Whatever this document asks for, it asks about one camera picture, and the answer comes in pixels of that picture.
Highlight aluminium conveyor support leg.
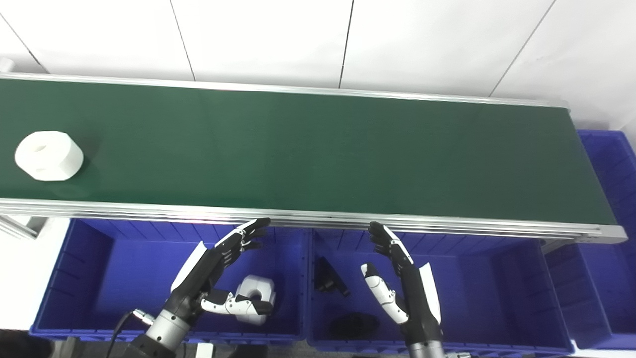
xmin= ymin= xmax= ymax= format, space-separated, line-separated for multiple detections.
xmin=0 ymin=215 xmax=48 ymax=241

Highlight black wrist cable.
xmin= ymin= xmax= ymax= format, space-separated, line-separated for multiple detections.
xmin=106 ymin=309 xmax=156 ymax=358

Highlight black angular part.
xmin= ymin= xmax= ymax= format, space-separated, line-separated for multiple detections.
xmin=314 ymin=256 xmax=351 ymax=298

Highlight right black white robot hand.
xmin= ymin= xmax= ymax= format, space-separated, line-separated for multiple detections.
xmin=361 ymin=222 xmax=443 ymax=344

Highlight blue plastic bin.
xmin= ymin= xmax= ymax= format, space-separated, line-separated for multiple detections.
xmin=544 ymin=130 xmax=636 ymax=351
xmin=30 ymin=219 xmax=310 ymax=347
xmin=306 ymin=229 xmax=575 ymax=357

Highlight black rounded part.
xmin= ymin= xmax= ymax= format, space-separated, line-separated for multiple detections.
xmin=328 ymin=312 xmax=381 ymax=342

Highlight white round part with hole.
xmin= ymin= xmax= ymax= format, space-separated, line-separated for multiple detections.
xmin=14 ymin=131 xmax=84 ymax=182
xmin=233 ymin=274 xmax=277 ymax=327

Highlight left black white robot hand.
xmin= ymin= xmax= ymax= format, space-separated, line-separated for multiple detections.
xmin=170 ymin=218 xmax=275 ymax=322

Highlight green conveyor belt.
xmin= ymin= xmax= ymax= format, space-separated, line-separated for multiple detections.
xmin=0 ymin=72 xmax=629 ymax=245

